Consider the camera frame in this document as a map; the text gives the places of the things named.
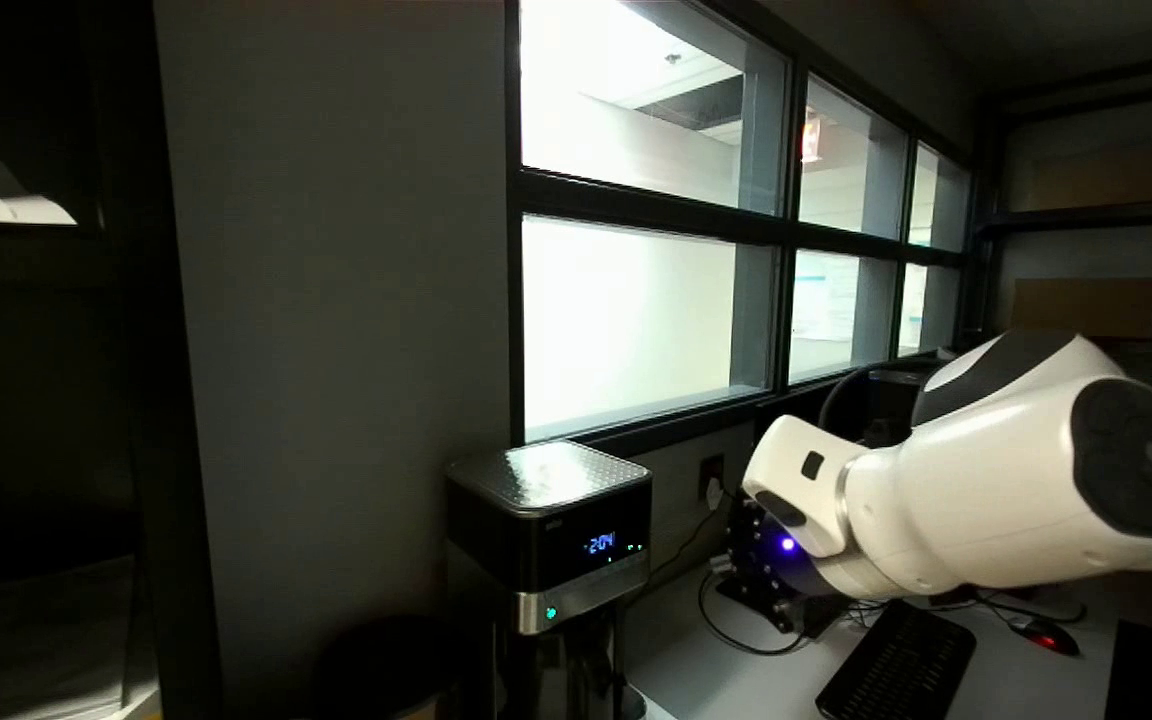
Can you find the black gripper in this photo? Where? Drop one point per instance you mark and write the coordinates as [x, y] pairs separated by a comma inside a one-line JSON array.
[[772, 563]]

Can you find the black window frame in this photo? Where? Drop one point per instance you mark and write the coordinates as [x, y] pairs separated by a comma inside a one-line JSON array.
[[651, 208]]

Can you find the black keyboard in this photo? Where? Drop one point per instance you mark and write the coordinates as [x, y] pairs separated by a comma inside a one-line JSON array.
[[899, 667]]

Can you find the wall power outlet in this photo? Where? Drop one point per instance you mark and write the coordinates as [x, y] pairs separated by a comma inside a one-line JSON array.
[[710, 482]]

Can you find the black steel coffee maker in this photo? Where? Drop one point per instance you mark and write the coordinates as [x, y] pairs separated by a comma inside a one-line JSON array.
[[543, 527]]

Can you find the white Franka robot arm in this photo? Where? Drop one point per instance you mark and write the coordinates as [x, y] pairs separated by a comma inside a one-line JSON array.
[[989, 482]]

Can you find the black computer monitor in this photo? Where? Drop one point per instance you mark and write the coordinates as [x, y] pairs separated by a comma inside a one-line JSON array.
[[840, 405]]

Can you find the flat cardboard box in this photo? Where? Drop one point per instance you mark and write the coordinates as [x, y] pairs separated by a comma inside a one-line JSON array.
[[1085, 304]]

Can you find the black mouse with red light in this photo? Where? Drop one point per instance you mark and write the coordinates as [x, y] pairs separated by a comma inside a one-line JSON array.
[[1053, 636]]

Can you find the dark metal shelf unit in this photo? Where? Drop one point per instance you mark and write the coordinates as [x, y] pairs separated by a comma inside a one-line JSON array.
[[1097, 218]]

